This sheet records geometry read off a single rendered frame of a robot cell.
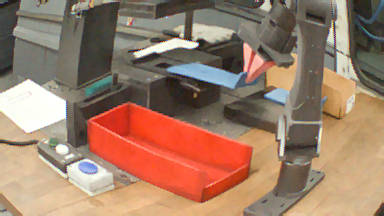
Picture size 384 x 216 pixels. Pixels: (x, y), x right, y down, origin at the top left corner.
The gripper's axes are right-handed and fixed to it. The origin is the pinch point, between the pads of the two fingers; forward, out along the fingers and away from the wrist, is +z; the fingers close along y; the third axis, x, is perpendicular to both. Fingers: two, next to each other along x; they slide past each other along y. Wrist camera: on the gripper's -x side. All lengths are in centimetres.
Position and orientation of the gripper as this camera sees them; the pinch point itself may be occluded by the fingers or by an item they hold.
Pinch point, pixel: (248, 77)
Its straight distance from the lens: 127.0
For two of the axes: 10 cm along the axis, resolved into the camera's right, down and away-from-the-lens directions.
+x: -6.3, 1.5, -7.6
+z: -4.6, 7.1, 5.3
